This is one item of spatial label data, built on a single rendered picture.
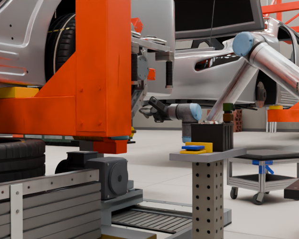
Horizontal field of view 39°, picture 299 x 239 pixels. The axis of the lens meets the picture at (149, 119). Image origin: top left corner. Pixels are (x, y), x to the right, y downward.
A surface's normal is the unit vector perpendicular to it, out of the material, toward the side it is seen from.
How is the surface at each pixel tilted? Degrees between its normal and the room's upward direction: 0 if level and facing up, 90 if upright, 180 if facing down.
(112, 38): 90
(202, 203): 90
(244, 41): 87
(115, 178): 90
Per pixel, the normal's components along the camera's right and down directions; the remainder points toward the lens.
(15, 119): -0.54, 0.01
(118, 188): 0.84, 0.00
